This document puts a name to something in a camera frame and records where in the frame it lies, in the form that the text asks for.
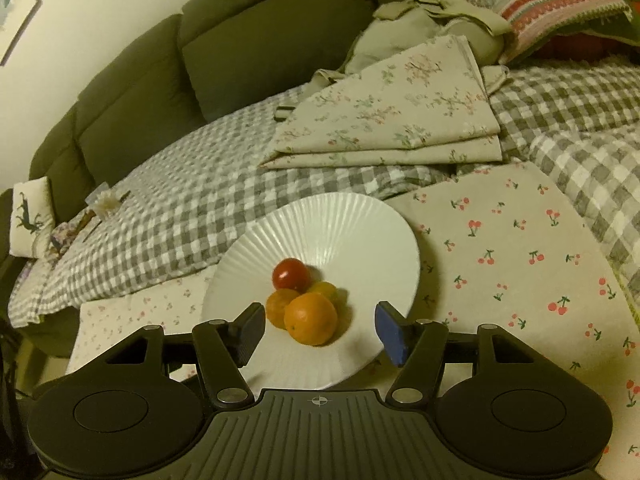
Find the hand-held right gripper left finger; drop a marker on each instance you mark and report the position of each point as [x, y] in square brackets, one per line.
[251, 332]

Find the small floral cloth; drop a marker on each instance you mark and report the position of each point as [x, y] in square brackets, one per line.
[67, 235]

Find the small orange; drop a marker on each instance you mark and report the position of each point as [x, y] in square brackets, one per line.
[278, 306]

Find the crumpled beige cloth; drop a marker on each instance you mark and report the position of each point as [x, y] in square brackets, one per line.
[430, 25]

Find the framed wall picture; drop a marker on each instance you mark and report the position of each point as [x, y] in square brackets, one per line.
[15, 5]

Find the white fluffy flower ornament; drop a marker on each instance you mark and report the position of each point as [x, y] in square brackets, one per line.
[106, 202]

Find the white embroidered cushion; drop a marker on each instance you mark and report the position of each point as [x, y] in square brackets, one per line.
[31, 217]

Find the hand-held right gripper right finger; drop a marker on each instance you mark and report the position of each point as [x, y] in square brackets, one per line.
[390, 332]

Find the red tomato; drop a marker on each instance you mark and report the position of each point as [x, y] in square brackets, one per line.
[290, 274]

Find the large orange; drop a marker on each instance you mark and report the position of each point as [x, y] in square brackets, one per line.
[311, 319]

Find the white ribbed plate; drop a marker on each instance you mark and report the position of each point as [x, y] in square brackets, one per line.
[330, 260]

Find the cherry print sheet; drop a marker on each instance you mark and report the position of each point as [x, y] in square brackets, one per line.
[525, 270]

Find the grey checkered blanket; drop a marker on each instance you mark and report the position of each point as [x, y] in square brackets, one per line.
[210, 200]

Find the green sofa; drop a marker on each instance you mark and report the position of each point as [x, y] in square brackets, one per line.
[200, 70]

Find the yellow-green small tomato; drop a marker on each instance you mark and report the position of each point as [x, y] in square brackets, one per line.
[326, 290]

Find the folded floral sheet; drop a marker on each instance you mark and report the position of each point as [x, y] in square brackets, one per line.
[385, 115]

